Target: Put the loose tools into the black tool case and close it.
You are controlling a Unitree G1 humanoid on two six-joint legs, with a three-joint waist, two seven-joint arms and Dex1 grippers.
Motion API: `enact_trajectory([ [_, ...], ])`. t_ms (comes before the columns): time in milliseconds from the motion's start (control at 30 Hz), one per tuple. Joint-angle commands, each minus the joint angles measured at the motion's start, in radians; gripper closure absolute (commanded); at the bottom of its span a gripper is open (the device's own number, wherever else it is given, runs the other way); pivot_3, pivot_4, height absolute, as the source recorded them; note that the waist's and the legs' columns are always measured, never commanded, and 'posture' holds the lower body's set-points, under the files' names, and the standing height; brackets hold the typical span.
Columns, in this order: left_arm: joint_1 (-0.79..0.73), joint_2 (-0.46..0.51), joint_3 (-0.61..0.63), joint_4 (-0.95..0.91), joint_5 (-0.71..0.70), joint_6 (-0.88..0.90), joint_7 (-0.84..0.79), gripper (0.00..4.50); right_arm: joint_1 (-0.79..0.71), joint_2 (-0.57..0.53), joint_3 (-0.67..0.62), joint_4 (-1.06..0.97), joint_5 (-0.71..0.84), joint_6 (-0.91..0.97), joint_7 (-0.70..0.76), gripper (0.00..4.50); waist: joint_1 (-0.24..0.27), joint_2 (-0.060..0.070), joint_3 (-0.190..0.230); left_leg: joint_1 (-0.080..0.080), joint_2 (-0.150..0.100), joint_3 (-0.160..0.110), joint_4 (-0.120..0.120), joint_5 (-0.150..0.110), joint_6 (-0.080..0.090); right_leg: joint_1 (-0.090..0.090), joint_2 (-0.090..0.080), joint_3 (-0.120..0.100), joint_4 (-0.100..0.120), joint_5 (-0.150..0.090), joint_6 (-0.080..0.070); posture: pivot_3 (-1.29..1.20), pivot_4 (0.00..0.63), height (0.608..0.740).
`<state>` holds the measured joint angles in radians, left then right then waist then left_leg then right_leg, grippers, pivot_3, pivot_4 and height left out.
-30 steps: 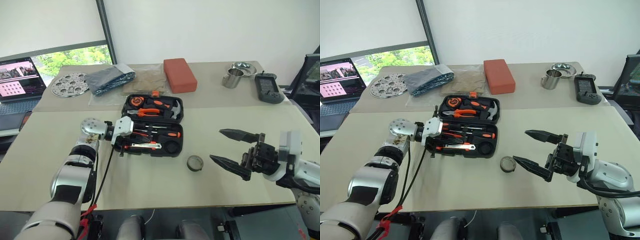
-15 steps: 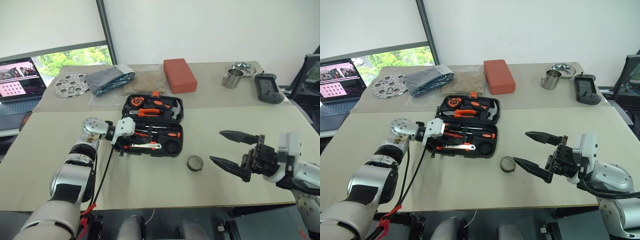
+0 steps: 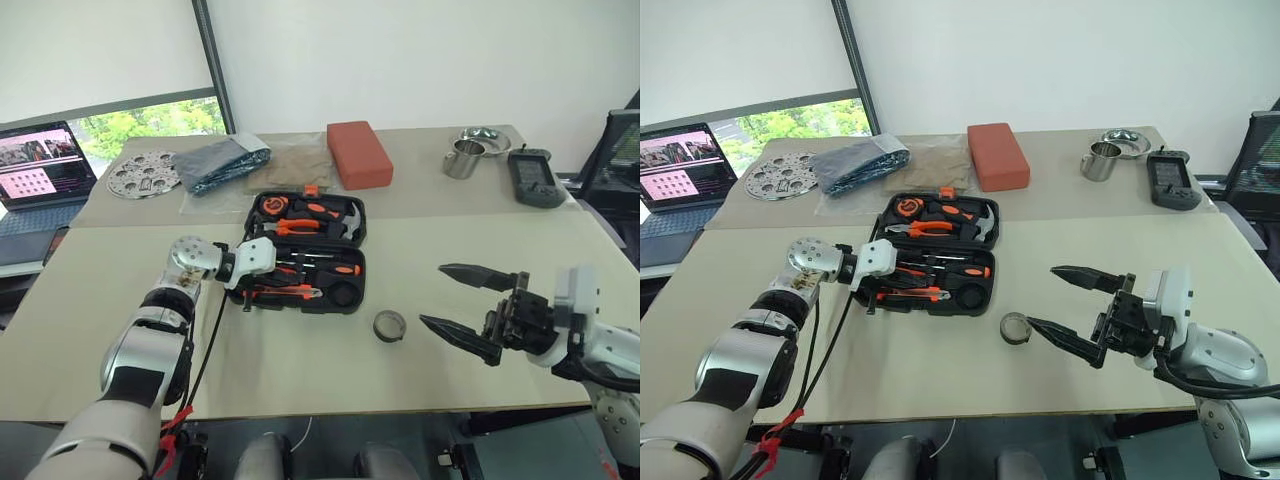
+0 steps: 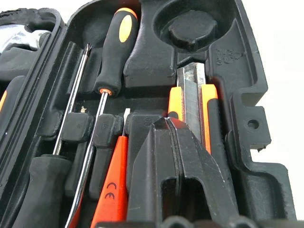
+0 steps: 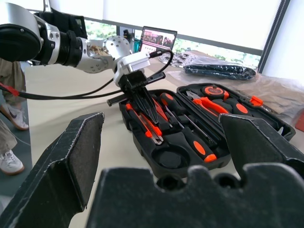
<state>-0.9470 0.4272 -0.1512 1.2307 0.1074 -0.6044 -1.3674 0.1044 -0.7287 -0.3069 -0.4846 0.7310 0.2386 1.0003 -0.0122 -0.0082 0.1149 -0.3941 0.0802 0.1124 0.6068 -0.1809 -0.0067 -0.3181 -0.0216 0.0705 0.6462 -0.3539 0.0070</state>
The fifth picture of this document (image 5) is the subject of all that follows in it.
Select red-brown rectangular block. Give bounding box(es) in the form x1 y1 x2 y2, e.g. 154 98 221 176
294 115 304 132

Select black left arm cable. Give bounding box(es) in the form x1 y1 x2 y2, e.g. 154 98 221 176
0 48 174 100

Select orange black tape measure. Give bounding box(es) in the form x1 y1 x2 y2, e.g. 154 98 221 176
201 85 230 100

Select large orange black utility knife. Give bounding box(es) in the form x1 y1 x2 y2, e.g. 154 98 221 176
125 102 164 145

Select black orange capped screwdriver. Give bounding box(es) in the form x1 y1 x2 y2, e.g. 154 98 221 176
163 105 218 164

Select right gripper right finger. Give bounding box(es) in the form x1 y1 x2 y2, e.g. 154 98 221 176
218 113 304 179

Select thin shaft black screwdriver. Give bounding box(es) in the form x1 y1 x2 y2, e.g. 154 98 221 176
159 92 216 144

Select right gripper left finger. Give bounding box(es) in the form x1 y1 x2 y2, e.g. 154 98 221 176
0 111 105 228

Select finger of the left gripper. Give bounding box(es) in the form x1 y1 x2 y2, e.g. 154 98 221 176
129 93 158 124
137 88 159 124

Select orange handled pliers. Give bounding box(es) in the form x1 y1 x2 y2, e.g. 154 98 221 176
186 90 230 117

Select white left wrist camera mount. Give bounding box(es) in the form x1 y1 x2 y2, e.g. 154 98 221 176
113 51 151 86

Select black plastic tool case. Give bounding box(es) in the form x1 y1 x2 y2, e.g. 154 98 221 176
118 82 296 179

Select person in beige trousers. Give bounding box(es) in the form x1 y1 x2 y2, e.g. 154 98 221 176
0 58 30 176

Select dark window frame post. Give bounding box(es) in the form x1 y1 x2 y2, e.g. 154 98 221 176
257 0 292 74

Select dark patterned folded bag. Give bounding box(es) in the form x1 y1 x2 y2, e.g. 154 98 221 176
182 62 257 81

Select open laptop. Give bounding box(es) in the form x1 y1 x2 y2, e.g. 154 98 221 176
138 25 178 55

